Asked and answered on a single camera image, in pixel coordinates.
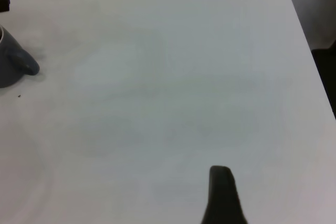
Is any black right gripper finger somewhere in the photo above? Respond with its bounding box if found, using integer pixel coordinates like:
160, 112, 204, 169
201, 165, 249, 224

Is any grey ceramic mug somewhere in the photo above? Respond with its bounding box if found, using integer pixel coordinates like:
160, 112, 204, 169
0, 23, 40, 89

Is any black object beside table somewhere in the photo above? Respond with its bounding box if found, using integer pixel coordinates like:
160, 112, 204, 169
311, 39, 336, 120

